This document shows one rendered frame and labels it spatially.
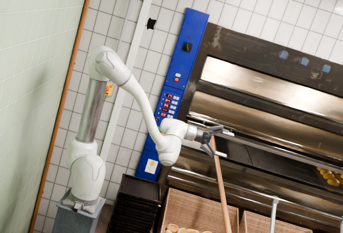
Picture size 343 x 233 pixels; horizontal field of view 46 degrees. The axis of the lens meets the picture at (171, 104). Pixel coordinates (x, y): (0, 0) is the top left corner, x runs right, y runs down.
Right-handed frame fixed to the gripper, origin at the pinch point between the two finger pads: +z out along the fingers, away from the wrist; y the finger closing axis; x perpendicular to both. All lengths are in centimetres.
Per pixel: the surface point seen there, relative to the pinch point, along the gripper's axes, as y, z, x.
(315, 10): -90, 35, -55
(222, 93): -18, -5, -55
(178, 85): -14, -37, -51
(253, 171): 32, 36, -56
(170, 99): -3, -39, -51
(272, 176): 31, 51, -56
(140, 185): 59, -42, -33
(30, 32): -36, -113, 37
